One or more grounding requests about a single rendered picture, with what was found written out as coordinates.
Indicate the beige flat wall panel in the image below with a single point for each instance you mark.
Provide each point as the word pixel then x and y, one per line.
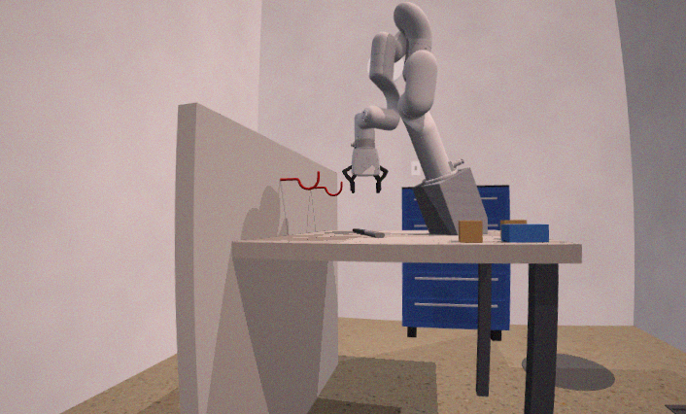
pixel 254 336

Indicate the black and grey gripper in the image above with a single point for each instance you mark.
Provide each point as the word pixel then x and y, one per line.
pixel 366 164

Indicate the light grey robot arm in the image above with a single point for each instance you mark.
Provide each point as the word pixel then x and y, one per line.
pixel 417 99

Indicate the grey bar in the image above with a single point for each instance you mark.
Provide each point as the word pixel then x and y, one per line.
pixel 369 232

